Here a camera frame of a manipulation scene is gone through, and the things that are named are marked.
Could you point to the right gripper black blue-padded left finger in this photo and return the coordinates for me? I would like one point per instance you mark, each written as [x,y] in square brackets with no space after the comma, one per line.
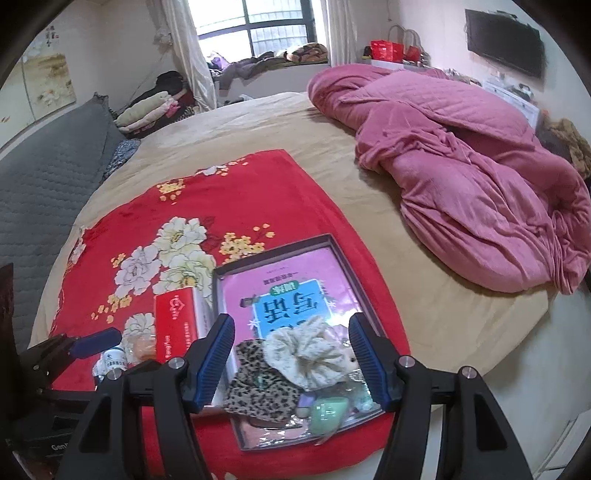
[108,440]

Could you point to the white vitamin bottle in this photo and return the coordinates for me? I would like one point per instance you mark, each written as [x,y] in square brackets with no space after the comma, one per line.
[108,361]

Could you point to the white floral scrunchie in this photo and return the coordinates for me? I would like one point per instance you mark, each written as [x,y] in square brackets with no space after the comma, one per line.
[308,355]

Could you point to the blue patterned pillow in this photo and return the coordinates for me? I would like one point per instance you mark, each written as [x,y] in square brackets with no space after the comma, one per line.
[121,155]

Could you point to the red tissue box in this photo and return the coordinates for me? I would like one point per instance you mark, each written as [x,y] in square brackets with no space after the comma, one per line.
[182,316]

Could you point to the small green tissue pack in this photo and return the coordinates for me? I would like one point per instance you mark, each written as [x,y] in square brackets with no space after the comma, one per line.
[327,415]

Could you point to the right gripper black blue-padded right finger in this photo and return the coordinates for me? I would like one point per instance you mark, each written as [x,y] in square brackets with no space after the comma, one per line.
[477,440]

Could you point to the beige bed sheet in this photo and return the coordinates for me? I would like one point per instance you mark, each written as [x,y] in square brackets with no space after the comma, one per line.
[449,322]

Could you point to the red gift bags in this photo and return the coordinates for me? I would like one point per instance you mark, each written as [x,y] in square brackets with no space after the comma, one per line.
[402,45]

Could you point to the white curtain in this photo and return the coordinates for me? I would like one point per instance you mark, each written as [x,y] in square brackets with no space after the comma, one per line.
[175,29]

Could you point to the pink quilt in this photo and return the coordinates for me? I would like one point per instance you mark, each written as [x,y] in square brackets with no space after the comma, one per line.
[477,187]

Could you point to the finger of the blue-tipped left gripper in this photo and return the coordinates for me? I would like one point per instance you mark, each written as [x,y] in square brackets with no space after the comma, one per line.
[87,346]

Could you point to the red floral blanket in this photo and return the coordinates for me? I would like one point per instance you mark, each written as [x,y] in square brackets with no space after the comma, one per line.
[173,235]

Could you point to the wall mounted television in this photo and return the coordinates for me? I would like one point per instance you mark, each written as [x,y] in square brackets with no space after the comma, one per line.
[502,38]

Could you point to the floral wall painting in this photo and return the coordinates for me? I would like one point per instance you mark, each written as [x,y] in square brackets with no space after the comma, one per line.
[38,86]

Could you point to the cream plush bear with crown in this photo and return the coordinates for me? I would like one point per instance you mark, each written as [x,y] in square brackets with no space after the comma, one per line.
[349,361]

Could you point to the leopard print scrunchie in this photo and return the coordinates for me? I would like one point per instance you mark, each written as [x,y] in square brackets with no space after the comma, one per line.
[259,391]

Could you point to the grey quilted headboard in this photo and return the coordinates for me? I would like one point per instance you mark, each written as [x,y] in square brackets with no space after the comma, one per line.
[45,182]

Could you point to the clothes pile on windowsill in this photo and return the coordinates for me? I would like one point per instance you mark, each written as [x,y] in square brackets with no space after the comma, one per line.
[246,69]

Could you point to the bagged peach sponge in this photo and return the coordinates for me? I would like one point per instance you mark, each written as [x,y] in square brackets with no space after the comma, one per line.
[139,347]

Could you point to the folded clothes stack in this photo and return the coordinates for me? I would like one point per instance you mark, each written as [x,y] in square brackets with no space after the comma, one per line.
[169,101]

